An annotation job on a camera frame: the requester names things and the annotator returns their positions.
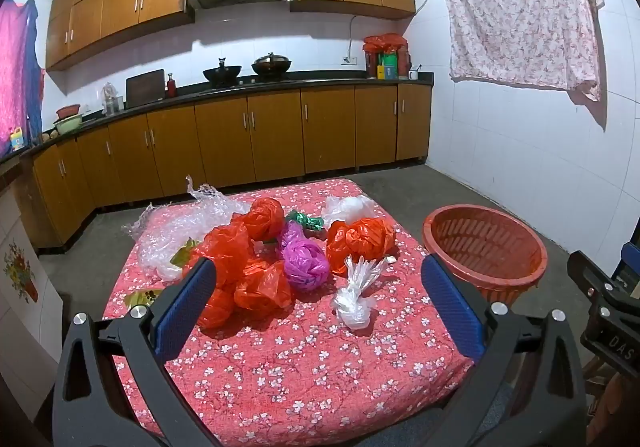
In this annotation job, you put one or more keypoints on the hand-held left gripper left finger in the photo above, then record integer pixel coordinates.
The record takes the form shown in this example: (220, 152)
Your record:
(185, 307)

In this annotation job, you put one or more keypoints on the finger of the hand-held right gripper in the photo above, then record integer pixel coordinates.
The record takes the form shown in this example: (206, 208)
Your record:
(595, 272)
(617, 344)

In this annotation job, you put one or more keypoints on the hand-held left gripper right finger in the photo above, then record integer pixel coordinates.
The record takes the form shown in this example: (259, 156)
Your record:
(452, 307)

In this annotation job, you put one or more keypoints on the red plastic bag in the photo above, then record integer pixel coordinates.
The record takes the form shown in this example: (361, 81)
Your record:
(227, 247)
(217, 307)
(265, 219)
(367, 237)
(262, 287)

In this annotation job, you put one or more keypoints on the red plastic basket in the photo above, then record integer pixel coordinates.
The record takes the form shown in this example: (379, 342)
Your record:
(480, 237)

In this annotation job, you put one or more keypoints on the clear knotted plastic bag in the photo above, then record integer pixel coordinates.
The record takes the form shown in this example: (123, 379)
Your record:
(352, 304)

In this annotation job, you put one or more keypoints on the purple plastic bag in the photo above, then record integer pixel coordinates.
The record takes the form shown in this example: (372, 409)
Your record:
(305, 259)

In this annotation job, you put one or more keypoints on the green plastic bag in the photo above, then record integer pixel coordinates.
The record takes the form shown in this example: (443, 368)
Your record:
(307, 221)

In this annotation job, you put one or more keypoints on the clear bubble wrap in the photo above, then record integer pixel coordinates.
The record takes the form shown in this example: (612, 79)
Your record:
(165, 237)

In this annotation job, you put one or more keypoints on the red floral tablecloth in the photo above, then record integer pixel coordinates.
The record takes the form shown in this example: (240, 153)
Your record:
(300, 367)

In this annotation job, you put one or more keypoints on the white plastic bag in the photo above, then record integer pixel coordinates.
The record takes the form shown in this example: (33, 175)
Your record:
(350, 208)

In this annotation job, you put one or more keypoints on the white panel with flower print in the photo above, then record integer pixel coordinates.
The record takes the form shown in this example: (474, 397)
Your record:
(25, 307)

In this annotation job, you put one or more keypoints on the wooden lower cabinets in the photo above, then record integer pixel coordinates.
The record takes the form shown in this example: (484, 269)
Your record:
(275, 137)

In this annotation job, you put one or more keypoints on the green basin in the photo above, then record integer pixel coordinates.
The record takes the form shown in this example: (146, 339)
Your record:
(69, 124)

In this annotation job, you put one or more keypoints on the clear jar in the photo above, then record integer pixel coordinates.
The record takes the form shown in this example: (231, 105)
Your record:
(112, 99)

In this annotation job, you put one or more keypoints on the red bottle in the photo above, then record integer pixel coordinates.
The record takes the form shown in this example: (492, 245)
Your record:
(172, 87)

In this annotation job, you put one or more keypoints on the dark cutting board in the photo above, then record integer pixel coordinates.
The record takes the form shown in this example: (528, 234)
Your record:
(145, 88)

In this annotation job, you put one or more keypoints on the red basin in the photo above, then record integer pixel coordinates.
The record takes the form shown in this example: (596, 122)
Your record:
(68, 111)

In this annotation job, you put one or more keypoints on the yellow toy bottle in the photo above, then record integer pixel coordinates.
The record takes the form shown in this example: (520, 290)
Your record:
(17, 139)

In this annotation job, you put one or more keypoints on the yellow box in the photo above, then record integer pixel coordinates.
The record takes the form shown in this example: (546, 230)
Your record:
(380, 72)

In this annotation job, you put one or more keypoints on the green box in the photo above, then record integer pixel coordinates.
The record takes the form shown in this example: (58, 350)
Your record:
(390, 66)

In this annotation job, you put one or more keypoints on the dark bottles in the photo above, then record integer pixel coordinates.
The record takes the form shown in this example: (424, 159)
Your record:
(372, 63)

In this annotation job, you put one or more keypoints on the black wok with lid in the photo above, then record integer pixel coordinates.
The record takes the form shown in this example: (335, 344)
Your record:
(271, 64)

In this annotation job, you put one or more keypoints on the black kitchen countertop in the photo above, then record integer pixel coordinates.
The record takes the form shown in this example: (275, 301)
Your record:
(320, 76)

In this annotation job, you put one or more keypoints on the pink floral hanging sheet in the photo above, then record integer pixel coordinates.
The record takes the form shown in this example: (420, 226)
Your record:
(520, 12)

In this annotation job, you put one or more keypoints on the red bag on bottles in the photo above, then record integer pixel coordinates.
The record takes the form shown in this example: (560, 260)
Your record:
(384, 42)

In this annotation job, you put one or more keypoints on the pink and blue hanging cloth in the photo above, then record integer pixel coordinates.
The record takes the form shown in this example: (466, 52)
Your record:
(17, 67)

